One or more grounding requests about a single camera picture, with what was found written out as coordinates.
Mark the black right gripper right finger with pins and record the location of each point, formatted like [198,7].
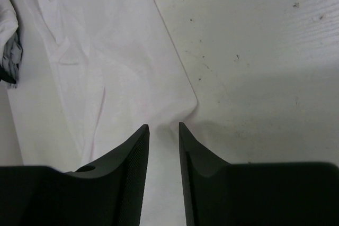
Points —
[219,193]

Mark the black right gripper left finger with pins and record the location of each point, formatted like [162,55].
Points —
[107,191]

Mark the white tank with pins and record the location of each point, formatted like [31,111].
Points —
[9,28]
[93,72]

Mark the folded grey tank top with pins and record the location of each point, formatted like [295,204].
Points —
[11,60]

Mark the folded white tank top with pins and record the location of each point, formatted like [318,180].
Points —
[9,28]

